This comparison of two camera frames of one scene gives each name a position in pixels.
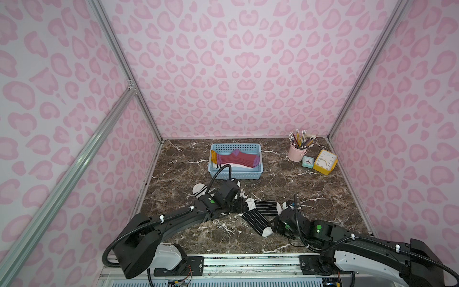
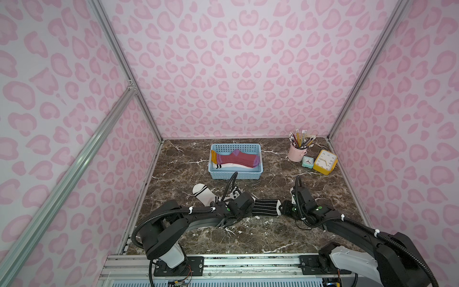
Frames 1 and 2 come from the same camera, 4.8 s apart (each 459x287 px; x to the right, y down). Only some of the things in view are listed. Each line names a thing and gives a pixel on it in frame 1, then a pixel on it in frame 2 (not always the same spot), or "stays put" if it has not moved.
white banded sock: x=218 y=165 stays put
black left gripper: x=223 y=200 → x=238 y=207
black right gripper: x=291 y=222 → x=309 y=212
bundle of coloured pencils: x=300 y=141 stays put
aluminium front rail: x=231 y=271 stays put
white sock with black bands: x=199 y=189 stays put
